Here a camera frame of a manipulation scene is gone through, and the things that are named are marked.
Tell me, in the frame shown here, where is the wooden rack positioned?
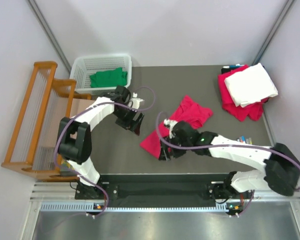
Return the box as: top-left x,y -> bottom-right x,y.
1,61 -> 92,182

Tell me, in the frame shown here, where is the folded white t shirt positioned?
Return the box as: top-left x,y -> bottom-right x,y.
225,62 -> 279,108

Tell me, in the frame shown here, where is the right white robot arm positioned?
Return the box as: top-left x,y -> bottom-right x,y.
159,119 -> 300,199

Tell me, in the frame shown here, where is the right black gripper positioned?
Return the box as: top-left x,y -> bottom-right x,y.
159,133 -> 192,162

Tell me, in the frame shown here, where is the white plastic laundry basket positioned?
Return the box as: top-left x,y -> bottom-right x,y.
70,53 -> 132,95

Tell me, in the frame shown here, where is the green t shirt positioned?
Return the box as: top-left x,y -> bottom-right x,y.
89,67 -> 128,88

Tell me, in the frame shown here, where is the grey slotted cable duct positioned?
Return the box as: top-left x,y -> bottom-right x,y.
40,202 -> 240,213

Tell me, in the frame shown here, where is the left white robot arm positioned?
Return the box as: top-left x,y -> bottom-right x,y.
56,85 -> 144,200

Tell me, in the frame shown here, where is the folded pink t shirt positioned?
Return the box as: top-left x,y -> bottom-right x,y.
217,65 -> 269,122

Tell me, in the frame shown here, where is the bundle of marker pens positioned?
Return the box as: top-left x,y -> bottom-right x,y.
237,136 -> 253,145

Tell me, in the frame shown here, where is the brown cardboard sheet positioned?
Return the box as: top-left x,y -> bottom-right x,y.
42,98 -> 94,148

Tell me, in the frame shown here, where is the folded dark t shirt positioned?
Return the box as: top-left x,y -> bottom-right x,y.
221,64 -> 244,74

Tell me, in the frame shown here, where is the pink t shirt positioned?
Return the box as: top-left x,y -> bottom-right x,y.
140,95 -> 214,160
217,65 -> 269,122

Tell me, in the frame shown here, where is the yellow printed booklet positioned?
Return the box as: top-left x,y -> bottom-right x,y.
60,159 -> 73,176

